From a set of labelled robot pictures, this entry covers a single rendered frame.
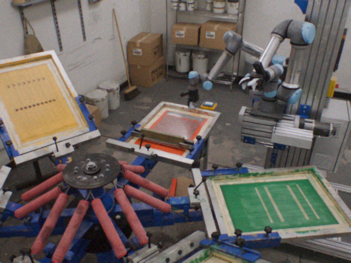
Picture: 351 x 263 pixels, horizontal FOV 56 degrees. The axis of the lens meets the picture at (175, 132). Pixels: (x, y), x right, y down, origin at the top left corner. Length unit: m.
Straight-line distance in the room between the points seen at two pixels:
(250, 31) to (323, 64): 3.48
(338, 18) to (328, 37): 0.13
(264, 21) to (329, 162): 3.47
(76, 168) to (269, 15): 4.56
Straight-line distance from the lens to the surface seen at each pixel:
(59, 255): 1.67
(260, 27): 5.82
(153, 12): 6.42
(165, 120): 2.87
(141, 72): 5.79
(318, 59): 2.48
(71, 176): 1.76
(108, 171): 1.75
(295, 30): 2.19
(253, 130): 2.53
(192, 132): 2.69
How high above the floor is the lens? 2.38
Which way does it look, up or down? 32 degrees down
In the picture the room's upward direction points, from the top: straight up
